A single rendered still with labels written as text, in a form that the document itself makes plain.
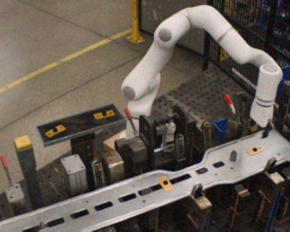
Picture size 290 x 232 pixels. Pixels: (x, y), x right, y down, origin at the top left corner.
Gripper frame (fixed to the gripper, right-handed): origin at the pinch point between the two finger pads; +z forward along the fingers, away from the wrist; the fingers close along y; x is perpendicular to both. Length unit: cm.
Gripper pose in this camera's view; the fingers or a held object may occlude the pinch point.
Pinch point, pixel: (258, 130)
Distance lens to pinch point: 197.6
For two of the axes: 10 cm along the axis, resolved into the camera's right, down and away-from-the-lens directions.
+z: 0.0, 7.6, 6.5
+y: 4.4, 5.9, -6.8
